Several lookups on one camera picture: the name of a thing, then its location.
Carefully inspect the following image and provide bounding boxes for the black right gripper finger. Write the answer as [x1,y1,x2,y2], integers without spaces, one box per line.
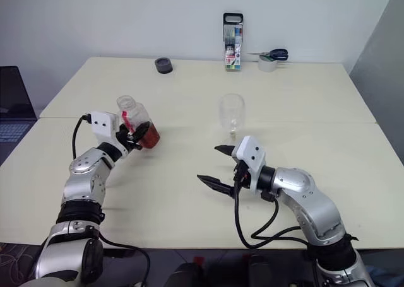
[214,144,237,158]
[196,174,237,200]

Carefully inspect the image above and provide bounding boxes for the black handled scissors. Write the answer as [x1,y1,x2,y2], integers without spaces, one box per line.
[247,48,289,62]

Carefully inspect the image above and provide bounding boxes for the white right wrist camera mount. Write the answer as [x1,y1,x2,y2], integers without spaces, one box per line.
[231,135,268,193]

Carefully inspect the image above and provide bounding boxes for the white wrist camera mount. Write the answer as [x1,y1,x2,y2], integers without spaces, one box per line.
[231,135,268,193]
[88,111,129,158]

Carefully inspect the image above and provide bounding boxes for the clear plastic drink bottle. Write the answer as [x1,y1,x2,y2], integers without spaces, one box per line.
[116,95,161,149]

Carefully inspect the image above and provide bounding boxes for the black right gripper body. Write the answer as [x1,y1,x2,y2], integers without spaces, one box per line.
[233,161,253,190]

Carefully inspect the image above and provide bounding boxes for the dark laptop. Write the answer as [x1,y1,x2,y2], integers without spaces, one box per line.
[0,66,38,149]

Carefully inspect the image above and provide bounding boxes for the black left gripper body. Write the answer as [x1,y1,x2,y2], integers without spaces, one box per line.
[115,124,136,153]

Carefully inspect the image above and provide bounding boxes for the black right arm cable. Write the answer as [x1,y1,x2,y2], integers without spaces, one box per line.
[233,170,312,250]

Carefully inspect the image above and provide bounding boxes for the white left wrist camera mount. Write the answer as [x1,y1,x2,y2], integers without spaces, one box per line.
[88,111,129,158]

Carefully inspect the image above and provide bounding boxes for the grey partition panel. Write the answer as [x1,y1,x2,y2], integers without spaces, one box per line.
[349,0,404,168]

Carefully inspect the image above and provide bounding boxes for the dark rounded shape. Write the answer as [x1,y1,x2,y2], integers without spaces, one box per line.
[242,254,280,287]

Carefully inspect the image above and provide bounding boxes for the clear wine glass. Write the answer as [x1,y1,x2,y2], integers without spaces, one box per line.
[219,93,246,136]

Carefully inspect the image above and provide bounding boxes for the marker pen pack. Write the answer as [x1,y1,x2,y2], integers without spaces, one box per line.
[222,12,244,73]

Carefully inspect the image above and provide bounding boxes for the white tape roll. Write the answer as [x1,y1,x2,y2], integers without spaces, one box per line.
[257,54,278,73]

